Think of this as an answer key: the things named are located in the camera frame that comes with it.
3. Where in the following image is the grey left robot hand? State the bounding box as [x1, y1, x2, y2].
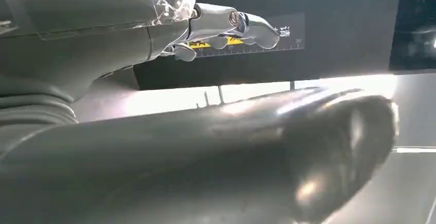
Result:
[0, 0, 400, 224]

